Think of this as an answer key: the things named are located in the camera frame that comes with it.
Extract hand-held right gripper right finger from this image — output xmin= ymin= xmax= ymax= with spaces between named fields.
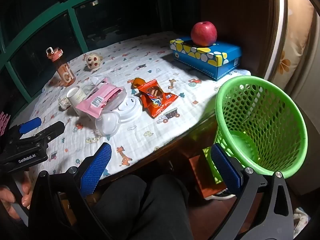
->
xmin=207 ymin=143 xmax=295 ymax=240

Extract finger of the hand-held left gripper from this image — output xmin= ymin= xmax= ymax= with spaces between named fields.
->
xmin=10 ymin=117 xmax=42 ymax=137
xmin=32 ymin=121 xmax=66 ymax=145

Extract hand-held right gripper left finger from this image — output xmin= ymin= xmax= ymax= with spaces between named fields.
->
xmin=28 ymin=142 xmax=113 ymax=240

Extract white cup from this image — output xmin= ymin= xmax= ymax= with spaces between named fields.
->
xmin=66 ymin=87 xmax=88 ymax=110

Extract clear plastic cup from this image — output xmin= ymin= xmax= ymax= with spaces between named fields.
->
xmin=95 ymin=112 xmax=122 ymax=137
xmin=107 ymin=87 xmax=127 ymax=112

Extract pink packet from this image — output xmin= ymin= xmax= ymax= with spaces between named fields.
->
xmin=75 ymin=78 xmax=125 ymax=118

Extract orange snack packet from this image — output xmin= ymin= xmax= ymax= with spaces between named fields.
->
xmin=137 ymin=79 xmax=178 ymax=119

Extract green mesh basket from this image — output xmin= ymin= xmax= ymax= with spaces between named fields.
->
xmin=203 ymin=76 xmax=308 ymax=199

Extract person's left hand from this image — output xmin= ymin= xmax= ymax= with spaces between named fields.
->
xmin=0 ymin=177 xmax=32 ymax=220

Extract brown wooden box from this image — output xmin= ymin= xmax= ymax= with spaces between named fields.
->
xmin=186 ymin=155 xmax=227 ymax=200

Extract pink plastic item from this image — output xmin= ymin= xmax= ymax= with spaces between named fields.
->
xmin=0 ymin=111 xmax=9 ymax=135

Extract crumpled paper ball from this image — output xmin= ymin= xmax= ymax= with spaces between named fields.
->
xmin=58 ymin=97 xmax=72 ymax=111

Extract orange water bottle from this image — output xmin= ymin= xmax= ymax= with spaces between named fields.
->
xmin=46 ymin=46 xmax=75 ymax=87

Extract person's black pants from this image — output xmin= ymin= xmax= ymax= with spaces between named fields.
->
xmin=85 ymin=174 xmax=198 ymax=240

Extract white printed tablecloth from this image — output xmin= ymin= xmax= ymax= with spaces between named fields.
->
xmin=10 ymin=31 xmax=252 ymax=177

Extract white round lid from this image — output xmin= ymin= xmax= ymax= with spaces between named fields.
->
xmin=117 ymin=95 xmax=143 ymax=123

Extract orange peel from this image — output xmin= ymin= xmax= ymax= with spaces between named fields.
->
xmin=131 ymin=77 xmax=145 ymax=89

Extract blue spotted tissue box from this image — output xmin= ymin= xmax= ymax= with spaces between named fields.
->
xmin=170 ymin=37 xmax=242 ymax=81

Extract beige floral cloth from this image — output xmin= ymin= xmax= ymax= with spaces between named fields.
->
xmin=275 ymin=5 xmax=320 ymax=100

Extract red apple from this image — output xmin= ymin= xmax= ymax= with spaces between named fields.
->
xmin=191 ymin=21 xmax=217 ymax=47

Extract green window frame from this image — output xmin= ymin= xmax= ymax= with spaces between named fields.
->
xmin=0 ymin=0 xmax=175 ymax=100

